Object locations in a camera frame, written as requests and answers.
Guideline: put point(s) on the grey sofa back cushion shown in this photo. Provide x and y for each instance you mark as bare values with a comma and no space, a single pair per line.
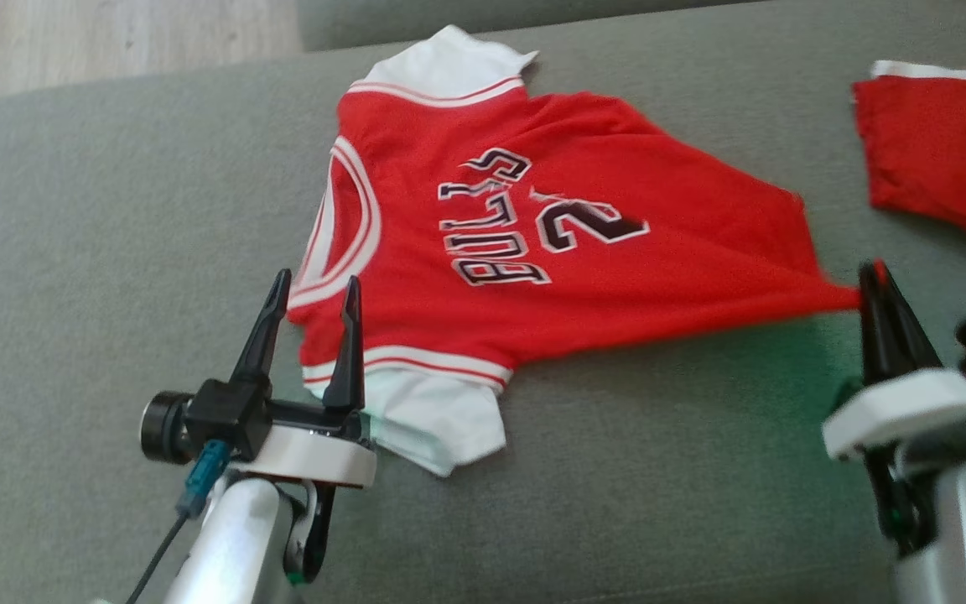
349,21

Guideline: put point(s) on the red shorts with white stripe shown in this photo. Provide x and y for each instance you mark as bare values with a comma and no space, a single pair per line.
944,151

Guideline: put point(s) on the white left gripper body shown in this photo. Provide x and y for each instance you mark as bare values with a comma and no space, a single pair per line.
315,453

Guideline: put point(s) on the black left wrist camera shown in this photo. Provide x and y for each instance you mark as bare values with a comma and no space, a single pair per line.
206,419

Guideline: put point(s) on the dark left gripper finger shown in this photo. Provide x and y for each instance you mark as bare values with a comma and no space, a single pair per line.
261,344
346,361

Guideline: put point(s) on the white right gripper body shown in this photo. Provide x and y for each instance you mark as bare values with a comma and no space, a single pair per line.
911,411

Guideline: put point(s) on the red Bulls jersey white sleeves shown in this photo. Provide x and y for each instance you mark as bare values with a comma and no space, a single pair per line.
617,277

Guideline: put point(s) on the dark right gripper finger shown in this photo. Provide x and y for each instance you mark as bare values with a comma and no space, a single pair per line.
911,340
873,335

